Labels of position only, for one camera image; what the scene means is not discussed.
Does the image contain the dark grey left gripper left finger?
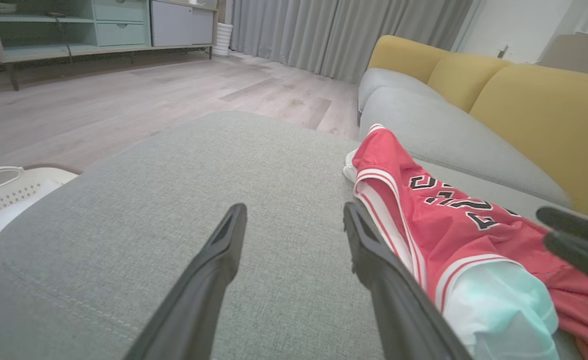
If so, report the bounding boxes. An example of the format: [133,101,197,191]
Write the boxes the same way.
[124,202,248,360]

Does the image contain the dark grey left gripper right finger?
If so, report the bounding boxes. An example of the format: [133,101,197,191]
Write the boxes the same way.
[343,201,474,360]

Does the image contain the red basketball jersey white stripes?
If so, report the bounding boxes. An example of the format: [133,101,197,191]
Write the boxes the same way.
[343,123,588,360]

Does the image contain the yellow sofa back cushion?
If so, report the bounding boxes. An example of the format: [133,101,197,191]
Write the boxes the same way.
[367,34,450,84]
[469,63,588,225]
[426,52,513,114]

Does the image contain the large grey sofa chaise seat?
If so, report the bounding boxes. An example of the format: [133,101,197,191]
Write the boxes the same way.
[0,111,587,360]

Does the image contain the grey sofa seat cushion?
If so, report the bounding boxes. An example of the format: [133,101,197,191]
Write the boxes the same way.
[357,68,447,112]
[358,86,573,207]

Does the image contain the beige armchair back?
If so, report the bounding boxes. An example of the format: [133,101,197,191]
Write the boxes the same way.
[538,32,588,79]

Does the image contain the white plastic laundry basket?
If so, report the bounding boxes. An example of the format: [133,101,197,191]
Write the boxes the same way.
[0,162,83,253]

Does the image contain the white ribbed pot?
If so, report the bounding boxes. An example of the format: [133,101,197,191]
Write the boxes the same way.
[212,22,234,57]

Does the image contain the teal and grey low cabinet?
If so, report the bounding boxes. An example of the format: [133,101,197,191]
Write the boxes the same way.
[0,0,219,92]

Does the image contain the grey pleated curtain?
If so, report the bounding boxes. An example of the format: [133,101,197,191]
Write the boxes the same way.
[228,0,475,84]

